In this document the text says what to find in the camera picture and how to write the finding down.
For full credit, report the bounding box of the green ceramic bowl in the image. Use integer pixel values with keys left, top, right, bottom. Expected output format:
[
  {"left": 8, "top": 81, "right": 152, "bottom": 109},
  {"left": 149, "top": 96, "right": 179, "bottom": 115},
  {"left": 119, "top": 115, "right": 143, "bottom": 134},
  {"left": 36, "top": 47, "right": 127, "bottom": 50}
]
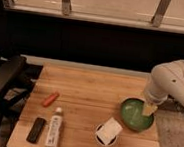
[{"left": 120, "top": 98, "right": 154, "bottom": 132}]

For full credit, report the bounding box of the black remote control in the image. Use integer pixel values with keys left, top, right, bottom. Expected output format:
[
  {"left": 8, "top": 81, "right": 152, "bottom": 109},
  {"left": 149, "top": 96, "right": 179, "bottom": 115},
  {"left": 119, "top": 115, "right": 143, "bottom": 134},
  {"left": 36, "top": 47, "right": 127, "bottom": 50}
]
[{"left": 26, "top": 118, "right": 46, "bottom": 144}]

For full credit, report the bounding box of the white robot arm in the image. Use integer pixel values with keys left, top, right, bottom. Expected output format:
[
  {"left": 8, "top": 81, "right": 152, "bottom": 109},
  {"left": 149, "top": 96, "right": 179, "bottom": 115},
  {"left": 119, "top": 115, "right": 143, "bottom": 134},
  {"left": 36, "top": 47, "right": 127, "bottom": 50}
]
[{"left": 142, "top": 60, "right": 184, "bottom": 116}]

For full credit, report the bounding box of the white plastic bottle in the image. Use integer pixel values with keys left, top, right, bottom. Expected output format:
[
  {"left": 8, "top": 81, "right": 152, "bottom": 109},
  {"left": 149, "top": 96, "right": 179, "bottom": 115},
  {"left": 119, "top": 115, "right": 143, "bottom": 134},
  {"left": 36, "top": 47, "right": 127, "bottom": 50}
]
[{"left": 45, "top": 107, "right": 63, "bottom": 147}]

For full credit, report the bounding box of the white cup with dark inside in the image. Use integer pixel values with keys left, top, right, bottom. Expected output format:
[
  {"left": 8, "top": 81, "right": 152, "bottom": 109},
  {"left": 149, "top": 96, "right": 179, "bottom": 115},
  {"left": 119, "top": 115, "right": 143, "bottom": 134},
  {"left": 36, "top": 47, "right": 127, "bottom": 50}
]
[{"left": 93, "top": 122, "right": 119, "bottom": 147}]

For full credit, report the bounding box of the orange marker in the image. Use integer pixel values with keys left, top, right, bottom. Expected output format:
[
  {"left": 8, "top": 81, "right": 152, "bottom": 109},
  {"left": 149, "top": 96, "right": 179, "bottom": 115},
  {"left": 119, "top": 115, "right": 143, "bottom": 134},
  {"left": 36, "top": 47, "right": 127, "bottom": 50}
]
[{"left": 41, "top": 92, "right": 60, "bottom": 107}]

